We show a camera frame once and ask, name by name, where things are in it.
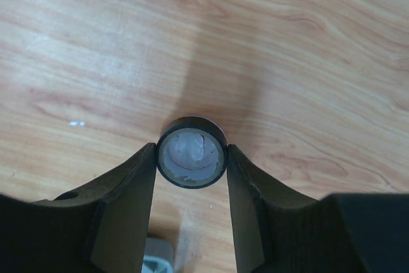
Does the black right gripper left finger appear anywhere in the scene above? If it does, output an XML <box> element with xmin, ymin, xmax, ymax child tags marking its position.
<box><xmin>1</xmin><ymin>143</ymin><xmax>156</xmax><ymax>272</ymax></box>

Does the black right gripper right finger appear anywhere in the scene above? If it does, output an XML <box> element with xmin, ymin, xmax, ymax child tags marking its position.
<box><xmin>227</xmin><ymin>145</ymin><xmax>408</xmax><ymax>272</ymax></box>

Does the black electrical tape roll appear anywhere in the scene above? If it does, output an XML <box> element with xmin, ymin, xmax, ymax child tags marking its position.
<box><xmin>156</xmin><ymin>116</ymin><xmax>228</xmax><ymax>189</ymax></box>

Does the grey plastic tool case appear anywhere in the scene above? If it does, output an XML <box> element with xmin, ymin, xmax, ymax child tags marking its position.
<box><xmin>141</xmin><ymin>237</ymin><xmax>174</xmax><ymax>273</ymax></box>

